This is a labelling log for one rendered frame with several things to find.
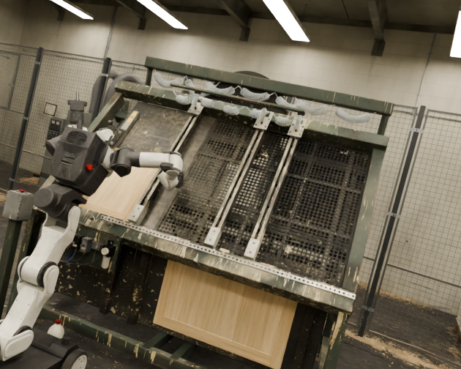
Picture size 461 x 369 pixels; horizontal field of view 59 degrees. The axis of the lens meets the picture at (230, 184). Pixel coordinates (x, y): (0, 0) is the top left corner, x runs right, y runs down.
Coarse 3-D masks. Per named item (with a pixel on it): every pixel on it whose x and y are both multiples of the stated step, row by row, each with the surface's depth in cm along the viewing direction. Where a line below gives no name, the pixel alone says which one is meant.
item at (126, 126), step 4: (132, 112) 331; (132, 116) 328; (136, 116) 330; (132, 120) 326; (136, 120) 331; (124, 124) 323; (128, 124) 323; (132, 124) 327; (124, 128) 321; (128, 128) 323; (124, 132) 319; (124, 136) 321; (120, 140) 316; (116, 144) 313
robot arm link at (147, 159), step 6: (144, 156) 234; (150, 156) 234; (156, 156) 234; (162, 156) 234; (168, 156) 236; (180, 156) 242; (144, 162) 234; (150, 162) 234; (156, 162) 234; (162, 162) 234; (168, 162) 236; (162, 168) 234; (168, 168) 234; (168, 174) 239; (174, 174) 239
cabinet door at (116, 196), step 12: (132, 168) 299; (144, 168) 298; (156, 168) 297; (108, 180) 294; (120, 180) 293; (132, 180) 292; (144, 180) 291; (96, 192) 288; (108, 192) 287; (120, 192) 287; (132, 192) 286; (84, 204) 282; (96, 204) 281; (108, 204) 281; (120, 204) 280; (132, 204) 279; (120, 216) 274
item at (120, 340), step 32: (32, 224) 283; (192, 224) 389; (128, 256) 289; (64, 288) 303; (96, 288) 296; (128, 288) 289; (160, 288) 283; (64, 320) 275; (128, 320) 282; (320, 320) 254; (128, 352) 262; (160, 352) 259; (224, 352) 270; (288, 352) 259; (320, 352) 337
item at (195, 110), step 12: (192, 108) 320; (192, 120) 317; (192, 132) 318; (180, 144) 303; (156, 180) 287; (144, 192) 278; (156, 192) 282; (144, 204) 272; (132, 216) 267; (144, 216) 274
